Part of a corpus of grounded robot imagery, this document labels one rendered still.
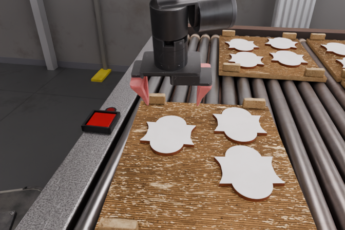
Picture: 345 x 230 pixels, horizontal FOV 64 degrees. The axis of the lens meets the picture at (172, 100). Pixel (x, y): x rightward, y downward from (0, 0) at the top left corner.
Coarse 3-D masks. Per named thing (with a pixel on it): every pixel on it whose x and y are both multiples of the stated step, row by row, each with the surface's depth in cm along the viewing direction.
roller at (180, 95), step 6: (192, 36) 132; (198, 36) 132; (192, 42) 124; (198, 42) 129; (192, 48) 117; (180, 90) 85; (186, 90) 87; (174, 96) 83; (180, 96) 82; (186, 96) 85; (180, 102) 79
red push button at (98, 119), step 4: (96, 112) 73; (92, 116) 71; (96, 116) 71; (100, 116) 71; (104, 116) 71; (108, 116) 71; (112, 116) 71; (92, 120) 70; (96, 120) 70; (100, 120) 70; (104, 120) 70; (108, 120) 70; (112, 120) 70; (88, 124) 68; (92, 124) 68; (96, 124) 68; (100, 124) 68; (104, 124) 68; (108, 124) 68
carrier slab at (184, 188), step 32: (128, 160) 56; (160, 160) 56; (192, 160) 56; (288, 160) 56; (128, 192) 49; (160, 192) 49; (192, 192) 49; (224, 192) 49; (288, 192) 49; (160, 224) 44; (192, 224) 44; (224, 224) 44; (256, 224) 44; (288, 224) 44
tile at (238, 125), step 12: (228, 108) 72; (240, 108) 72; (216, 120) 68; (228, 120) 67; (240, 120) 67; (252, 120) 67; (216, 132) 64; (228, 132) 63; (240, 132) 63; (252, 132) 63; (264, 132) 63
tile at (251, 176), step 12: (228, 156) 56; (240, 156) 56; (252, 156) 56; (228, 168) 53; (240, 168) 53; (252, 168) 53; (264, 168) 53; (228, 180) 50; (240, 180) 50; (252, 180) 50; (264, 180) 50; (276, 180) 50; (240, 192) 48; (252, 192) 48; (264, 192) 48
